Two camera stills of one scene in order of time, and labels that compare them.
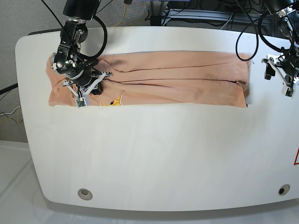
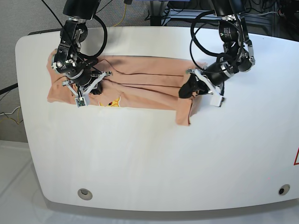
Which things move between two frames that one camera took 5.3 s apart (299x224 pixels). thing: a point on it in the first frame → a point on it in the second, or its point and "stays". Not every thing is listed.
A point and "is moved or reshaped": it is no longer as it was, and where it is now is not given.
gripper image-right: x=290 y=65 → x=217 y=73
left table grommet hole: x=85 y=194 stays
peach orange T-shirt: x=188 y=78 is moved or reshaped
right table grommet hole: x=284 y=189 stays
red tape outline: x=296 y=162 stays
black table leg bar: x=8 y=88 stays
